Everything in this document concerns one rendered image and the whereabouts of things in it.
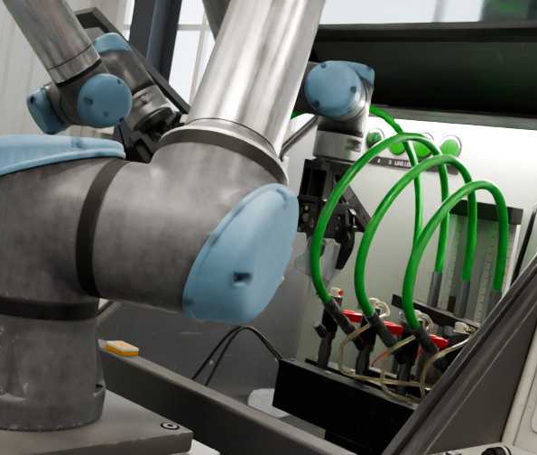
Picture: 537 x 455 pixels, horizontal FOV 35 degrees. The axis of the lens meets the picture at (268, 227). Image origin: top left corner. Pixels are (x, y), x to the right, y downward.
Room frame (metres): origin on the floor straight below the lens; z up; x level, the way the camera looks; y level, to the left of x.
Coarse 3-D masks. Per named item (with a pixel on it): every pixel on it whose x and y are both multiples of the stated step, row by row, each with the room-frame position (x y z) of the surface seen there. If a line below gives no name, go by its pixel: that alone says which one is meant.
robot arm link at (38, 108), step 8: (40, 88) 1.31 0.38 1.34; (48, 88) 1.31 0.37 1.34; (56, 88) 1.29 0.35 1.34; (32, 96) 1.30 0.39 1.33; (40, 96) 1.30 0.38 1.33; (48, 96) 1.30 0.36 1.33; (56, 96) 1.28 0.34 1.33; (32, 104) 1.30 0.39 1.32; (40, 104) 1.29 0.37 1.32; (48, 104) 1.29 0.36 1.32; (56, 104) 1.28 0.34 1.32; (32, 112) 1.32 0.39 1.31; (40, 112) 1.29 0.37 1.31; (48, 112) 1.30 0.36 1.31; (56, 112) 1.29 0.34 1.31; (40, 120) 1.32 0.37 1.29; (48, 120) 1.30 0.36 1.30; (56, 120) 1.30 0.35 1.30; (64, 120) 1.29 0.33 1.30; (40, 128) 1.34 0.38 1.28; (48, 128) 1.31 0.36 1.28; (56, 128) 1.31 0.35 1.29; (64, 128) 1.33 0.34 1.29
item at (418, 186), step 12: (372, 108) 1.46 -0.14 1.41; (384, 120) 1.48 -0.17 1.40; (396, 132) 1.49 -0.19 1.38; (408, 144) 1.49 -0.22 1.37; (408, 156) 1.50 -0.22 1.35; (420, 180) 1.50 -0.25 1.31; (420, 192) 1.51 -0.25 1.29; (420, 204) 1.51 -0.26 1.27; (420, 216) 1.51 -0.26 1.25; (420, 228) 1.51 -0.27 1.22
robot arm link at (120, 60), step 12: (108, 36) 1.36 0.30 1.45; (120, 36) 1.39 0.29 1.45; (96, 48) 1.36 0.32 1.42; (108, 48) 1.36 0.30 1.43; (120, 48) 1.36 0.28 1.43; (108, 60) 1.35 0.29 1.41; (120, 60) 1.36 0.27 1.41; (132, 60) 1.37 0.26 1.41; (120, 72) 1.35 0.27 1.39; (132, 72) 1.36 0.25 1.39; (144, 72) 1.37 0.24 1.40; (132, 84) 1.35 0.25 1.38; (144, 84) 1.36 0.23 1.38; (132, 96) 1.38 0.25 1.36
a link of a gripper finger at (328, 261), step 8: (328, 248) 1.32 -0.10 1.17; (336, 248) 1.33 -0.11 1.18; (320, 256) 1.31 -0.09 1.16; (328, 256) 1.32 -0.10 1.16; (336, 256) 1.33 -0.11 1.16; (320, 264) 1.31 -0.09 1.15; (328, 264) 1.33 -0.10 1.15; (320, 272) 1.32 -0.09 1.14; (328, 272) 1.33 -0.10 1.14; (336, 272) 1.33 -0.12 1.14; (328, 280) 1.33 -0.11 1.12; (328, 288) 1.34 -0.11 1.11
